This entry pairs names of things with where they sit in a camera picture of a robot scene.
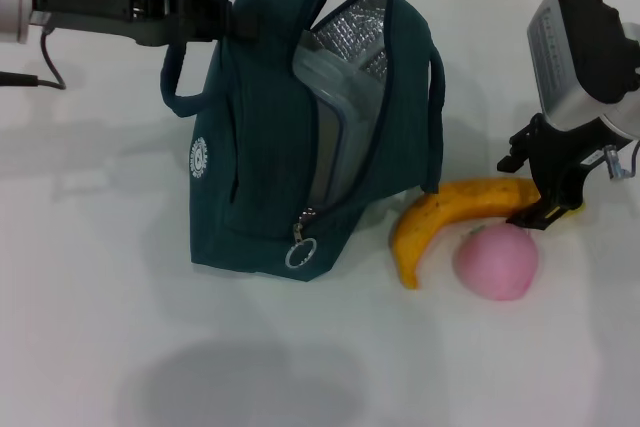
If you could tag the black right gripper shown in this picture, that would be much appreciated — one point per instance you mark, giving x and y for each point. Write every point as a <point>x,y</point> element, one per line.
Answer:
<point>557,167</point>

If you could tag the yellow toy banana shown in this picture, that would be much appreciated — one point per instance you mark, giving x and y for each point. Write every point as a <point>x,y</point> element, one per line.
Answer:
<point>450,207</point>

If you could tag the pink toy peach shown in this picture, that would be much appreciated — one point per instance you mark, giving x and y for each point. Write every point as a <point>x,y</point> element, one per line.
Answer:
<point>495,264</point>

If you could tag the dark teal insulated lunch bag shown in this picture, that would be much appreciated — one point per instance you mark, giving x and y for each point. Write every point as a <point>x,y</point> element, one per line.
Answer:
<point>250,147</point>

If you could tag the clear plastic box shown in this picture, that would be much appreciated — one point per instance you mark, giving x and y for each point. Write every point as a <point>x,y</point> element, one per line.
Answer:
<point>330,92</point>

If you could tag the white and silver right arm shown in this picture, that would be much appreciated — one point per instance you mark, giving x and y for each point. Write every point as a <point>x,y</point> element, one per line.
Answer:
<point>625,124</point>

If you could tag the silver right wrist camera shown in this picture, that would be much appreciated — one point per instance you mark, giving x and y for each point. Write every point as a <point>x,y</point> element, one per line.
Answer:
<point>565,57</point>

